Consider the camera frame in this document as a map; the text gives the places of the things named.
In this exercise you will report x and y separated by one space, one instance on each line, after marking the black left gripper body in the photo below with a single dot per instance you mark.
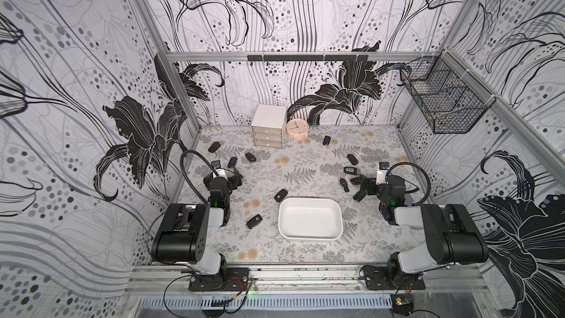
230 185

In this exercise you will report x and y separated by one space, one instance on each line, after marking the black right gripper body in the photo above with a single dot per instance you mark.
375 188

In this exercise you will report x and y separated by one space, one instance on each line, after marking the white rectangular storage tray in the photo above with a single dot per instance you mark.
310 219

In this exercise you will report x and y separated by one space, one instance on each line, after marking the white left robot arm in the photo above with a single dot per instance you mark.
181 238

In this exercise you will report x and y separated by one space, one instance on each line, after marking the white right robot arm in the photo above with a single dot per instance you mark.
451 236

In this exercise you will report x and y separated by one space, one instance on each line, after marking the silver edged smart key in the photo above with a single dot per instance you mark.
350 170

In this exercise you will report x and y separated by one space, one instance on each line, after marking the black mercedes key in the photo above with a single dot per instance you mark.
344 184

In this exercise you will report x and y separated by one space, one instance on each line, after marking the white mini drawer cabinet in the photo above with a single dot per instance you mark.
268 126

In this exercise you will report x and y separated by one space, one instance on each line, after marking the pink round alarm clock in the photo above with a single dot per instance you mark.
297 129

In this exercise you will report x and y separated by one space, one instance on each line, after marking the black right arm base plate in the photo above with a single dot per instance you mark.
378 278

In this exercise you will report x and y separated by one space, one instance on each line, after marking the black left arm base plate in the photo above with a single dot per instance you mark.
231 279

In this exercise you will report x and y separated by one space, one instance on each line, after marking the black wire wall basket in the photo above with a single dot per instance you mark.
443 95

